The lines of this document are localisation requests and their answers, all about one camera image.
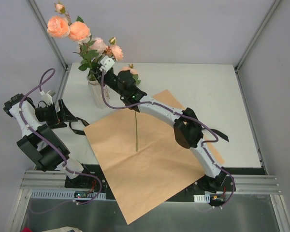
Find pink artificial flower bunch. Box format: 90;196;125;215
119;63;142;152

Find green and orange wrapping paper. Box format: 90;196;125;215
83;88;226;225

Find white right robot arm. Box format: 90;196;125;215
90;68;229;193

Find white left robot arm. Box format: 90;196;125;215
3;94;93;188

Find white ribbed ceramic vase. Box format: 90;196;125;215
87;75;107;109

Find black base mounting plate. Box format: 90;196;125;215
64;165;236;202

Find beige cloth at bottom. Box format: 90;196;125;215
43;226;82;232

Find red object at bottom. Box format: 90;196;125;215
21;226;34;232

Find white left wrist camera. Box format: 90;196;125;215
40;90;56;105

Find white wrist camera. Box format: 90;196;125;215
40;90;56;105
100;56;115;73

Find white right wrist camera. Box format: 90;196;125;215
100;56;115;73

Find left aluminium corner post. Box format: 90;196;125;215
27;0;69;71

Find aluminium corner post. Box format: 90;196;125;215
234;0;283;73
27;0;69;71

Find aluminium frame rail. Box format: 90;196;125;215
20;170;282;195

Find left white cable duct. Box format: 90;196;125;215
31;189;106;201

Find white cable duct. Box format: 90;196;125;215
31;189;106;201
193;193;225;203

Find right white cable duct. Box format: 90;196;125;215
193;193;225;203

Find right aluminium corner post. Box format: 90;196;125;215
234;0;283;73

